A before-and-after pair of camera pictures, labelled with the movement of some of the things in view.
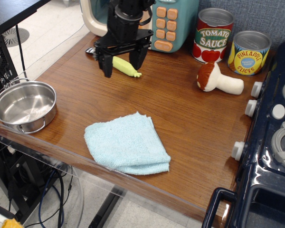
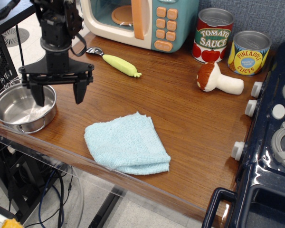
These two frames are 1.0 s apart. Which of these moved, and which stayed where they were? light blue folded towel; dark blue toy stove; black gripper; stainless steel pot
Moved: black gripper
Stayed: stainless steel pot; light blue folded towel; dark blue toy stove
